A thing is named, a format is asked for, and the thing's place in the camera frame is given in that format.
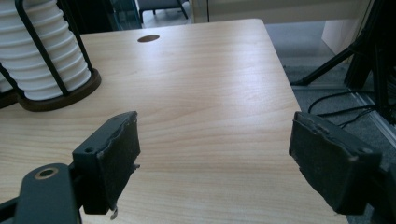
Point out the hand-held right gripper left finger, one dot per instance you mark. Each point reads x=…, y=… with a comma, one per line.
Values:
x=109, y=161

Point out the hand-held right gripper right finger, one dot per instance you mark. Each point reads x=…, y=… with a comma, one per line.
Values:
x=330, y=161

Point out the tall stack of white cups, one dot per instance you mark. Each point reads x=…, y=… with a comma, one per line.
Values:
x=28, y=46

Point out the black tripod stand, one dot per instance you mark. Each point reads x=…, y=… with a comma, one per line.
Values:
x=327, y=67

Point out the black cabinet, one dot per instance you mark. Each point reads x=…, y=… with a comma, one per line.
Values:
x=93, y=15

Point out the light wooden desk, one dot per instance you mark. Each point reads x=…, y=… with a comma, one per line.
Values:
x=280, y=11

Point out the dark chair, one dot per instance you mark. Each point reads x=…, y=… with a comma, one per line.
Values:
x=155, y=4

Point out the aluminium floor rail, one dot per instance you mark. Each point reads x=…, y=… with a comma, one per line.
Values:
x=379, y=121

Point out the black metal frame stand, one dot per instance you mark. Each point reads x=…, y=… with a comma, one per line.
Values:
x=383, y=62

